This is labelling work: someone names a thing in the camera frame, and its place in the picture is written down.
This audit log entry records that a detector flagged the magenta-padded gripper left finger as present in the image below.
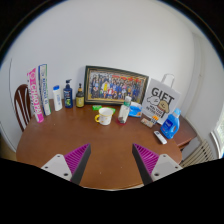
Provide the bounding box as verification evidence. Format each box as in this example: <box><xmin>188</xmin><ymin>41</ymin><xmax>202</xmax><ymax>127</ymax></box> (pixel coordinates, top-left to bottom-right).
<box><xmin>40</xmin><ymin>143</ymin><xmax>92</xmax><ymax>186</ymax></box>

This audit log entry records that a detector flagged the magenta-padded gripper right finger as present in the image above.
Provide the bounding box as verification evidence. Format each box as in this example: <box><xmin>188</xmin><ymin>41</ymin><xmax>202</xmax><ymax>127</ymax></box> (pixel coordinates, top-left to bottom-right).
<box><xmin>132</xmin><ymin>143</ymin><xmax>184</xmax><ymax>186</ymax></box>

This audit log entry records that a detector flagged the clear green-labelled drink bottle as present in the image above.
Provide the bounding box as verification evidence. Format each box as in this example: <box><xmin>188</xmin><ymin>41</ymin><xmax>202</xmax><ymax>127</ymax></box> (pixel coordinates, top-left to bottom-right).
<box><xmin>117</xmin><ymin>95</ymin><xmax>133</xmax><ymax>125</ymax></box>

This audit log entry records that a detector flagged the white remote control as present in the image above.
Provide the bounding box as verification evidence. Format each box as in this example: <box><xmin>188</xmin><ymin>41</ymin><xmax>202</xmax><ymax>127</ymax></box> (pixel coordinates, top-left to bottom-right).
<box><xmin>153</xmin><ymin>130</ymin><xmax>168</xmax><ymax>145</ymax></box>

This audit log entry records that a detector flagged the white radiator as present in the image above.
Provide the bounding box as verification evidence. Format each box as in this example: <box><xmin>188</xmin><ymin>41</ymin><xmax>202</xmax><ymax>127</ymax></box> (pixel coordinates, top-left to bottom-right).
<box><xmin>179</xmin><ymin>139</ymin><xmax>214</xmax><ymax>168</ymax></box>

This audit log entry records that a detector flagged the brown side table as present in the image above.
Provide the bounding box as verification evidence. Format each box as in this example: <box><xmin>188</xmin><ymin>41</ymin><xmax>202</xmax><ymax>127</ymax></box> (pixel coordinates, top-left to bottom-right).
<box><xmin>176</xmin><ymin>114</ymin><xmax>198</xmax><ymax>151</ymax></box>

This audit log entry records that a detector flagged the small patterned pouch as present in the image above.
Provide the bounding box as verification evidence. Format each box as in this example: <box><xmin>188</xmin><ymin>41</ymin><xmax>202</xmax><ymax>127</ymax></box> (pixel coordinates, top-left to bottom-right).
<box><xmin>140</xmin><ymin>117</ymin><xmax>154</xmax><ymax>129</ymax></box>

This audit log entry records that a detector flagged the small puzzle cube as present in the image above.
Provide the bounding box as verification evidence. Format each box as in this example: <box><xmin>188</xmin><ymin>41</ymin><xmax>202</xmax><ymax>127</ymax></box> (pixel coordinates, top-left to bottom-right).
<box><xmin>149</xmin><ymin>114</ymin><xmax>160</xmax><ymax>125</ymax></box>

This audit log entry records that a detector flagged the white printed paper bag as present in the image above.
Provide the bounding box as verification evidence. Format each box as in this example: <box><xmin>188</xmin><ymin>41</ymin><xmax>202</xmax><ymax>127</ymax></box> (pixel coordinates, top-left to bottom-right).
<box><xmin>141</xmin><ymin>73</ymin><xmax>182</xmax><ymax>125</ymax></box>

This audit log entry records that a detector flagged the white lotion bottle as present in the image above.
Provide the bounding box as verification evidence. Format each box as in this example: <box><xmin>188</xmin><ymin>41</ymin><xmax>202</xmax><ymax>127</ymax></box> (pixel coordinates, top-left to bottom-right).
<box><xmin>52</xmin><ymin>85</ymin><xmax>64</xmax><ymax>112</ymax></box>

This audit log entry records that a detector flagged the white yellow-rimmed mug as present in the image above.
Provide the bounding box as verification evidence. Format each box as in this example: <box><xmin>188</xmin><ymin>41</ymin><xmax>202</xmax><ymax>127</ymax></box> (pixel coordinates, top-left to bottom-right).
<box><xmin>94</xmin><ymin>107</ymin><xmax>114</xmax><ymax>126</ymax></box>

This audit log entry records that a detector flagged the dark amber pump bottle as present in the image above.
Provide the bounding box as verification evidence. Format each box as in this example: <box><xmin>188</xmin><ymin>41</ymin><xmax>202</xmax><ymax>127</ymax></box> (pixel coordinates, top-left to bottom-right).
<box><xmin>75</xmin><ymin>83</ymin><xmax>85</xmax><ymax>108</ymax></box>

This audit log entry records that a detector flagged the dark blue pump bottle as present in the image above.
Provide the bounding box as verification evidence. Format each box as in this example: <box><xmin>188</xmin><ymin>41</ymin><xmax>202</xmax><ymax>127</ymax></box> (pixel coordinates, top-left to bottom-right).
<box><xmin>62</xmin><ymin>78</ymin><xmax>74</xmax><ymax>109</ymax></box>

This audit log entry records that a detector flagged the brown wooden chair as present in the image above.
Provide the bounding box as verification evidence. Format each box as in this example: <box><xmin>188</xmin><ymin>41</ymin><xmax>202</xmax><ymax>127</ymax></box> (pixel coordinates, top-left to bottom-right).
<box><xmin>13</xmin><ymin>83</ymin><xmax>33</xmax><ymax>132</ymax></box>

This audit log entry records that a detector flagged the tall pink box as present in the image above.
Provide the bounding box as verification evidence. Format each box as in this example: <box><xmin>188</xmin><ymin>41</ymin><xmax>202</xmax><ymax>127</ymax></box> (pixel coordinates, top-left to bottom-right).
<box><xmin>26</xmin><ymin>67</ymin><xmax>45</xmax><ymax>124</ymax></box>

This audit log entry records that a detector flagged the framed group photo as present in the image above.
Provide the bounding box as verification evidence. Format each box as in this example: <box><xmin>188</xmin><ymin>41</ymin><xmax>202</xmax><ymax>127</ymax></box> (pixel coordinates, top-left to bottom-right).
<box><xmin>83</xmin><ymin>65</ymin><xmax>150</xmax><ymax>106</ymax></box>

